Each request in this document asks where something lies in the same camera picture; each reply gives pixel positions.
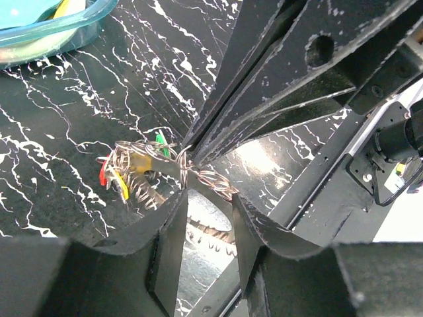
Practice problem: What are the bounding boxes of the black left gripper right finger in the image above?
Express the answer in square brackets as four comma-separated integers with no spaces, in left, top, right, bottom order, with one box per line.
[232,195,422,316]

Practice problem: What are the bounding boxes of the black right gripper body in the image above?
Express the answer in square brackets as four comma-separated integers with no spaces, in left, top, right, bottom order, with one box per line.
[270,39,422,244]

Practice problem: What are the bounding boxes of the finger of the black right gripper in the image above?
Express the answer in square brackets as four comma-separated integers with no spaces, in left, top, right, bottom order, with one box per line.
[191,1,422,165]
[183,0,306,148]

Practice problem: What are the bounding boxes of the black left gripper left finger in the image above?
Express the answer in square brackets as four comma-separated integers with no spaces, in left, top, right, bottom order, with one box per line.
[1,190,188,316]

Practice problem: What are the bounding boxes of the silver metal key disc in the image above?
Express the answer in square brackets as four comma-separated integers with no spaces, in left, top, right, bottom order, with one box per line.
[158,164,237,256]

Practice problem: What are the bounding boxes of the cream plate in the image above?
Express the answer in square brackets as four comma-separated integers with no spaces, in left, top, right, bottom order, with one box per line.
[1,0,86,64]

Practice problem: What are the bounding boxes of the teal plastic bin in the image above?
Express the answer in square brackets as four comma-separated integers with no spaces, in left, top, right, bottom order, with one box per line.
[1,1,118,70]

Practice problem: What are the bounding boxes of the blue dotted plate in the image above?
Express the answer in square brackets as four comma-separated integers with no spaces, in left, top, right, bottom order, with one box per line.
[1,0,61,30]

